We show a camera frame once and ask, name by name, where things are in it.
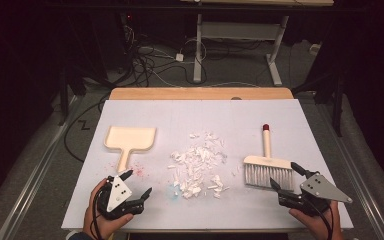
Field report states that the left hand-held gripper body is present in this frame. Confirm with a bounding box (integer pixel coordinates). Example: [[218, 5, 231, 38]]
[[94, 174, 145, 222]]

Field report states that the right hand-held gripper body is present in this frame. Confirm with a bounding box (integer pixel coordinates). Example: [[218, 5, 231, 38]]
[[277, 171, 354, 218]]

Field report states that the cream plastic dustpan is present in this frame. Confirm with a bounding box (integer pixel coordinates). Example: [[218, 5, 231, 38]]
[[103, 125, 158, 174]]

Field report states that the cream hand brush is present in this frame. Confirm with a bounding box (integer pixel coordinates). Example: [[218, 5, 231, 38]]
[[243, 123, 296, 192]]

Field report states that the person's left hand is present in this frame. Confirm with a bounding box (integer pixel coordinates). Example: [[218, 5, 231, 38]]
[[82, 178, 134, 240]]

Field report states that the person's right hand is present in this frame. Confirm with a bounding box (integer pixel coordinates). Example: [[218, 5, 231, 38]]
[[288, 200, 345, 240]]

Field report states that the pile of white paper scraps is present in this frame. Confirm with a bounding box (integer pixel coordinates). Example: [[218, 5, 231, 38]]
[[167, 132, 242, 200]]

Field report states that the black metal stand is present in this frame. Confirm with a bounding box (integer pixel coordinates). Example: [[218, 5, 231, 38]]
[[293, 64, 345, 138], [57, 64, 88, 127]]

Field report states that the wooden table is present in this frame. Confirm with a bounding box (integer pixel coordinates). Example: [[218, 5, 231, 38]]
[[108, 87, 295, 101]]

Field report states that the white power strip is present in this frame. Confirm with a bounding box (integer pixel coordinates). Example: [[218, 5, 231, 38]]
[[309, 42, 323, 56]]

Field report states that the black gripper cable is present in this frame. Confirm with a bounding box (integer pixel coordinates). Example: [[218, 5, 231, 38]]
[[308, 199, 335, 240], [91, 189, 105, 240]]

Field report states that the aluminium floor rail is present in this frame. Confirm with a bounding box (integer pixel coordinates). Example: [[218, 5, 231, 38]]
[[309, 101, 384, 240], [0, 95, 81, 240]]

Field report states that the black floor cable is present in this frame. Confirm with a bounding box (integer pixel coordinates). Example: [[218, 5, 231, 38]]
[[63, 94, 112, 164]]

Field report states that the tangle of floor cables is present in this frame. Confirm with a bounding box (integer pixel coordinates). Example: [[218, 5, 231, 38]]
[[119, 23, 211, 88]]

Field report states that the white desk frame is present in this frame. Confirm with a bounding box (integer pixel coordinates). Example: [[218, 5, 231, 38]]
[[179, 0, 335, 87]]

